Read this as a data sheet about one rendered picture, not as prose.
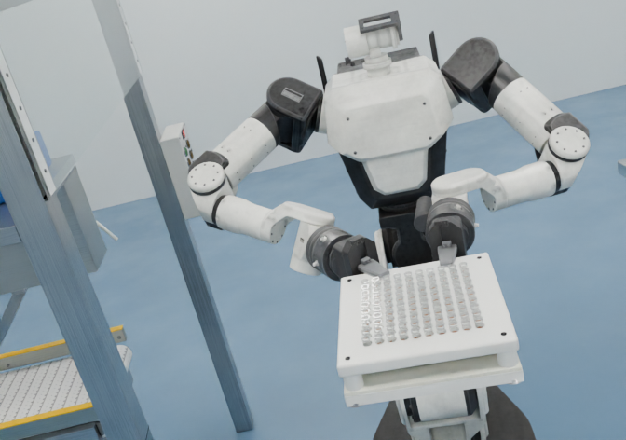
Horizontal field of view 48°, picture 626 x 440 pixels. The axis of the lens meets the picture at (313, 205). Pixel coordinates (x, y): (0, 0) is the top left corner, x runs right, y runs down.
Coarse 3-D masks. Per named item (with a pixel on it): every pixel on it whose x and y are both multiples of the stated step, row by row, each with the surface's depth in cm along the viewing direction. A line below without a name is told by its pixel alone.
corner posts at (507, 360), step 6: (498, 354) 96; (504, 354) 95; (510, 354) 95; (516, 354) 95; (498, 360) 96; (504, 360) 95; (510, 360) 95; (516, 360) 96; (504, 366) 96; (510, 366) 96; (348, 378) 98; (354, 378) 98; (360, 378) 98; (348, 384) 98; (354, 384) 98; (360, 384) 99; (348, 390) 99; (354, 390) 99
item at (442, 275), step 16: (384, 288) 111; (400, 288) 110; (432, 288) 109; (448, 288) 106; (400, 304) 106; (432, 304) 105; (448, 304) 104; (464, 304) 102; (400, 320) 102; (416, 320) 101; (448, 320) 100
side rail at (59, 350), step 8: (120, 336) 160; (64, 344) 159; (32, 352) 160; (40, 352) 160; (48, 352) 160; (56, 352) 160; (64, 352) 160; (0, 360) 160; (8, 360) 160; (16, 360) 160; (24, 360) 160; (32, 360) 160; (40, 360) 160; (0, 368) 160; (8, 368) 161
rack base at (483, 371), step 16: (400, 368) 101; (416, 368) 100; (432, 368) 99; (448, 368) 98; (464, 368) 98; (480, 368) 97; (496, 368) 96; (512, 368) 95; (368, 384) 99; (384, 384) 98; (400, 384) 98; (416, 384) 97; (432, 384) 97; (448, 384) 97; (464, 384) 97; (480, 384) 97; (496, 384) 96; (352, 400) 99; (368, 400) 99; (384, 400) 99
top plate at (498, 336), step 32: (480, 256) 115; (352, 288) 115; (416, 288) 110; (480, 288) 106; (352, 320) 106; (384, 320) 105; (352, 352) 99; (384, 352) 97; (416, 352) 96; (448, 352) 95; (480, 352) 95
